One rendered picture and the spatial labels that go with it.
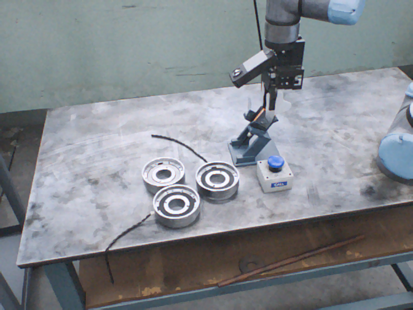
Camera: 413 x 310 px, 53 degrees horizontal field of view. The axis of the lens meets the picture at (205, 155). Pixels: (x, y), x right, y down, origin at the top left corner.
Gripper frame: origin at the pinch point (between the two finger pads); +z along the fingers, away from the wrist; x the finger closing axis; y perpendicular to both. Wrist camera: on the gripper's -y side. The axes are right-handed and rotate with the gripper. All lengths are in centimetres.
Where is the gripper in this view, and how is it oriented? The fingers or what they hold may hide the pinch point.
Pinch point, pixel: (265, 114)
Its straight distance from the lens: 104.8
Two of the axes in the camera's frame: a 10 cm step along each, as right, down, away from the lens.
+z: 0.3, 7.7, 6.4
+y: 9.9, -1.1, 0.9
